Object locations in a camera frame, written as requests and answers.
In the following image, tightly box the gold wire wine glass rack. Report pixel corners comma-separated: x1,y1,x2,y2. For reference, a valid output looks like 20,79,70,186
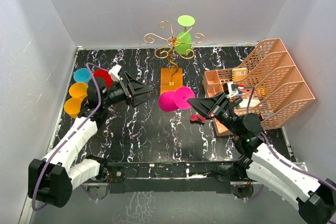
143,20,205,94

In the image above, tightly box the red wine glass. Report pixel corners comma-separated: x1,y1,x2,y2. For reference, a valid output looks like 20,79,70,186
93,69,113,88

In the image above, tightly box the yellow-base orange wine glass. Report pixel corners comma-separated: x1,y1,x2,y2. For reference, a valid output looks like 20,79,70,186
64,98,87,119

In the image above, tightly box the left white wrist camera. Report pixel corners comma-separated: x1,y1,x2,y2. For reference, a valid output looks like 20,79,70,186
108,65,122,82

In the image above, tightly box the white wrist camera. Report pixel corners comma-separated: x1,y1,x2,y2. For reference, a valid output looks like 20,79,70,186
108,65,122,82
225,82,241,98

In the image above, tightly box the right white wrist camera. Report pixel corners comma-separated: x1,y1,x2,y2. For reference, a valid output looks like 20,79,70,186
225,82,241,98

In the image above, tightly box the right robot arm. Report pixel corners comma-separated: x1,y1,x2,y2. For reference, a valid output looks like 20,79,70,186
188,92,335,223

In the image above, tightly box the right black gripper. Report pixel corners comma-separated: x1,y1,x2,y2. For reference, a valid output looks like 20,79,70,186
187,91,242,136

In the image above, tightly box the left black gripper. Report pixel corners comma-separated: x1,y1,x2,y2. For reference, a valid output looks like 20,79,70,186
101,72,153,108

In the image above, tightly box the blue wine glass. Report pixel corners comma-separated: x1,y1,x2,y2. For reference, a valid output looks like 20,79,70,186
73,68,91,84

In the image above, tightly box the yellow-base amber wine glass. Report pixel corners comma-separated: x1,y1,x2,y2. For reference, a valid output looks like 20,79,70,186
69,82,88,100

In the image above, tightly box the green wine glass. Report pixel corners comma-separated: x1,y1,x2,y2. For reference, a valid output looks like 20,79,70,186
175,15,195,55

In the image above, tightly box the orange card box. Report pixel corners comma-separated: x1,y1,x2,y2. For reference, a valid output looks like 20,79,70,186
232,68,248,82

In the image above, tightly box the pink desk organizer tray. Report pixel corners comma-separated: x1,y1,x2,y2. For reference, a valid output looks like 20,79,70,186
202,68,253,137

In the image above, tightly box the white staples box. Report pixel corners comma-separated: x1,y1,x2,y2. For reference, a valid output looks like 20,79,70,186
239,98,274,120

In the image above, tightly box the pink file rack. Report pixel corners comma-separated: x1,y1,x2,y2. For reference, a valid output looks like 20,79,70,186
238,38,315,130

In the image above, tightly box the pink wine glass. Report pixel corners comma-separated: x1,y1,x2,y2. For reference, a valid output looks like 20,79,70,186
159,87,195,112

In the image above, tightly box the red bow hair clip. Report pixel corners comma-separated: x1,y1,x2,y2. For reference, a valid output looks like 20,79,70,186
190,114,206,124

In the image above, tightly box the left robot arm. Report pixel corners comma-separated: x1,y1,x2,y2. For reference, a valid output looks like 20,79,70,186
28,71,153,208

